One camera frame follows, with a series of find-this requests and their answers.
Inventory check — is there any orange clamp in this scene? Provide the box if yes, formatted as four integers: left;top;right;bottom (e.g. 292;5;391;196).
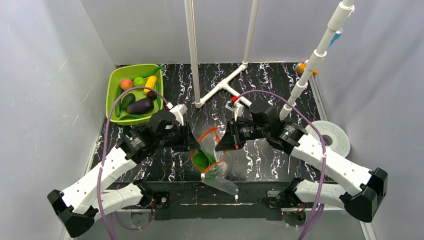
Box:
293;62;319;76

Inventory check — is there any toy dark red plum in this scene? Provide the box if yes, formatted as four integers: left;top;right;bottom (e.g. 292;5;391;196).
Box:
146;90;157;101

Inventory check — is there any green plastic basin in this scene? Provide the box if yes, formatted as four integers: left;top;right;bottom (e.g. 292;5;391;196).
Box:
106;63;166;126

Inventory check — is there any toy green chili pepper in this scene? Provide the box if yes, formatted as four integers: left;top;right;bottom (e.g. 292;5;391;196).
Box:
130;66;164;80

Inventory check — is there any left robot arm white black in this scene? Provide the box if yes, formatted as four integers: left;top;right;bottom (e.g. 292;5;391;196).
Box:
47;104;200;238

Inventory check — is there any toy peach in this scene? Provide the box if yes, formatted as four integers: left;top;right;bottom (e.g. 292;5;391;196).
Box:
119;78;134;91

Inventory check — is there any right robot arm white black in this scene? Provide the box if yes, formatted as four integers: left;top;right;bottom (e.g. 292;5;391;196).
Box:
215;100;388;223

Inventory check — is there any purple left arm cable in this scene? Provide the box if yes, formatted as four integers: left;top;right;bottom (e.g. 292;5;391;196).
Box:
96;86;170;240

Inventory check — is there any toy green lime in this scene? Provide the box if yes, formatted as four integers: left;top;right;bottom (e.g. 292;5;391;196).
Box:
133;76;147;87

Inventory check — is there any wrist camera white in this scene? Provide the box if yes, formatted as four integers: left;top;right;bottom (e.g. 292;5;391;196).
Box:
225;96;244;121
165;102;188;126

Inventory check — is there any yellow handle screwdriver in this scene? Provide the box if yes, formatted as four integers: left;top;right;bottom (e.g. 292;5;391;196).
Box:
287;155;291;175

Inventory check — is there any toy green cucumber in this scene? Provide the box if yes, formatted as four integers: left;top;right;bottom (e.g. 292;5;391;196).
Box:
114;86;123;119

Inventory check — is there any toy purple eggplant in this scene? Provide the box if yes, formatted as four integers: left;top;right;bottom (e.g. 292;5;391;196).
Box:
126;98;155;115

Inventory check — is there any white filament spool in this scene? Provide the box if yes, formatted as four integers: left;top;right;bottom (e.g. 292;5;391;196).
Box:
312;120;351;158

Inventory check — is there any black marble pattern mat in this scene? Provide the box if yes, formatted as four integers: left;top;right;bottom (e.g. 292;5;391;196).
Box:
86;62;340;183

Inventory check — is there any clear zip bag orange zipper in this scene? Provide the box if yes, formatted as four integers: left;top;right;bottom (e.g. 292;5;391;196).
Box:
190;126;239;196

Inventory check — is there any toy bok choy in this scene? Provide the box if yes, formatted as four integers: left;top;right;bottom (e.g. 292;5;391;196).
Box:
191;149;228;182

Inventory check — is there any toy yellow corn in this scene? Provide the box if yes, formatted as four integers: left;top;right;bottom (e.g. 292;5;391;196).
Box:
143;75;158;95

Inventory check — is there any white PVC pipe frame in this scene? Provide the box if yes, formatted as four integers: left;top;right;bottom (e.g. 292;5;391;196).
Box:
183;0;356;120

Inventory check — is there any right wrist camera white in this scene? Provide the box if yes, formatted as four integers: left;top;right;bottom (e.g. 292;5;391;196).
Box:
225;96;244;121

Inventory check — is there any aluminium rail frame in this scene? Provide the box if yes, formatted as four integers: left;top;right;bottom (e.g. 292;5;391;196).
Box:
61;78;376;240

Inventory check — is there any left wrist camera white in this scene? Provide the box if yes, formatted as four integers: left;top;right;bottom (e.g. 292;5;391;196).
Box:
165;102;188;126

